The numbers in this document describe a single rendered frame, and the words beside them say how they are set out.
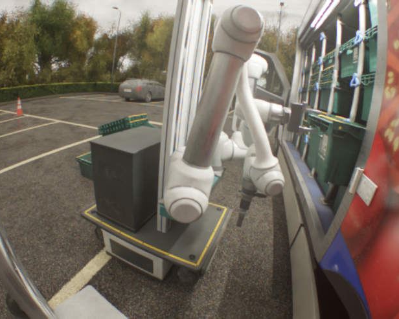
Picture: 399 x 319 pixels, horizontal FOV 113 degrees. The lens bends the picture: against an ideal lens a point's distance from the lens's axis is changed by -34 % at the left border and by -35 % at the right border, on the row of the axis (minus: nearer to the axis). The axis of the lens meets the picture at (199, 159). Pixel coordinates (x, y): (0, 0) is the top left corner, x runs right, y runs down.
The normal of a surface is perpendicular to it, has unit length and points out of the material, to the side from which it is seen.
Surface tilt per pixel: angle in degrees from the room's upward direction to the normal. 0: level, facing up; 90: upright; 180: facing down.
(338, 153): 93
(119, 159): 90
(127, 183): 90
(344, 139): 93
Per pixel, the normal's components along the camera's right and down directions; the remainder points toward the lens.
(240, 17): 0.16, 0.25
